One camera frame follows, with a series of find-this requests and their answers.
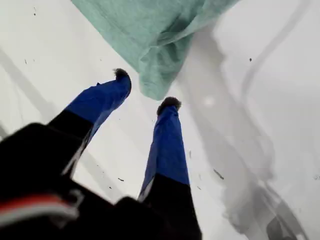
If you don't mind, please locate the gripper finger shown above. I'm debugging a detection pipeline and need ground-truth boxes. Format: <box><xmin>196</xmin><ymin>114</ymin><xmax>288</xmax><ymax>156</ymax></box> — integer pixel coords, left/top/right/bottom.
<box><xmin>137</xmin><ymin>96</ymin><xmax>202</xmax><ymax>240</ymax></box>
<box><xmin>47</xmin><ymin>67</ymin><xmax>133</xmax><ymax>178</ymax></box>

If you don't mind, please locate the pale green T-shirt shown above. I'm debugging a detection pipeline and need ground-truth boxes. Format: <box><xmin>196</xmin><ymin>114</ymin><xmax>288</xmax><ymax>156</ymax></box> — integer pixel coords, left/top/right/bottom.
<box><xmin>71</xmin><ymin>0</ymin><xmax>242</xmax><ymax>101</ymax></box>

